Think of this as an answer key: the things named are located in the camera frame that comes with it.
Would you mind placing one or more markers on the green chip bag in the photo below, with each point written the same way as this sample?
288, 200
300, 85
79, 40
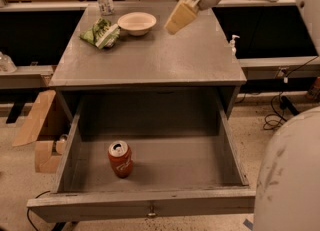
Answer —
103, 34

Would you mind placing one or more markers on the red coke can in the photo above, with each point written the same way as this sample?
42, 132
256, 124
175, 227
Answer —
120, 158

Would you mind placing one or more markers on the metal drawer knob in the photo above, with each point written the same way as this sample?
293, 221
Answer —
151, 213

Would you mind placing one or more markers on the cardboard box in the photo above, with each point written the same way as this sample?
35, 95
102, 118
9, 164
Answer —
46, 127

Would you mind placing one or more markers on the white pump dispenser bottle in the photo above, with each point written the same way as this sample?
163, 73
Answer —
232, 44

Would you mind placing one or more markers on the white ceramic bowl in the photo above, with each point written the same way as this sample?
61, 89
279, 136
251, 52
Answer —
137, 23

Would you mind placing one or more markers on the open grey top drawer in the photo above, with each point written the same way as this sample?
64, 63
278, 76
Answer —
184, 159

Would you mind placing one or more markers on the grey cabinet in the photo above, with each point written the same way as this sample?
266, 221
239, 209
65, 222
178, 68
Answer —
198, 55

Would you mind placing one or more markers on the blue tape on floor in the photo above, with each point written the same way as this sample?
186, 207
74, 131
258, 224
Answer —
248, 224

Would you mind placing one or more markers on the orange bottle on floor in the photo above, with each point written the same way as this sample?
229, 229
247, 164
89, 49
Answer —
314, 91

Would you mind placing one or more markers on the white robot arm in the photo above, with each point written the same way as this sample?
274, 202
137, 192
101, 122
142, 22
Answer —
288, 186

